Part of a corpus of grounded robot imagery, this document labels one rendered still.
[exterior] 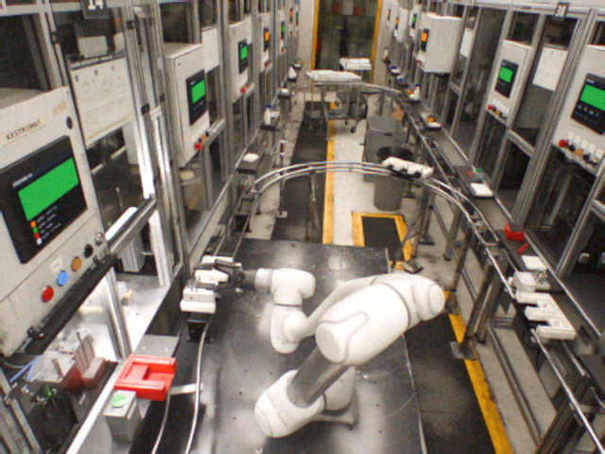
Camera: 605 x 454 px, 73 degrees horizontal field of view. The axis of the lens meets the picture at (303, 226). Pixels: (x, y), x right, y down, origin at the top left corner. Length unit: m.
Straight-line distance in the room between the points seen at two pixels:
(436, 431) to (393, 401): 0.84
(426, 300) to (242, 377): 1.00
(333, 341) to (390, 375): 0.97
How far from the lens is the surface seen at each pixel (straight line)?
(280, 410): 1.40
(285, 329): 1.42
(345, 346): 0.89
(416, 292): 0.99
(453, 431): 2.60
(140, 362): 1.52
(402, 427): 1.71
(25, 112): 1.04
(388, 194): 4.39
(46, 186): 1.05
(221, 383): 1.77
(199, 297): 1.80
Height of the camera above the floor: 2.06
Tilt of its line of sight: 30 degrees down
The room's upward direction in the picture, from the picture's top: 3 degrees clockwise
